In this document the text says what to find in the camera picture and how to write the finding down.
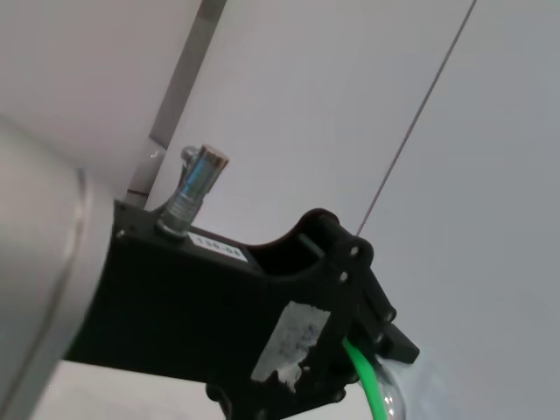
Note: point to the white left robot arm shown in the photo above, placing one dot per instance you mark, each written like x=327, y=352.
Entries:
x=39, y=245

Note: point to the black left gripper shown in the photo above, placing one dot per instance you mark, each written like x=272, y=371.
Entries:
x=184, y=306

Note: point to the clear green-zippered document bag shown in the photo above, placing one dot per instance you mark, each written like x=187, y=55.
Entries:
x=369, y=380

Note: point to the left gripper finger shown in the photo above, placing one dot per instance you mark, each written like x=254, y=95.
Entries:
x=387, y=332
x=332, y=363

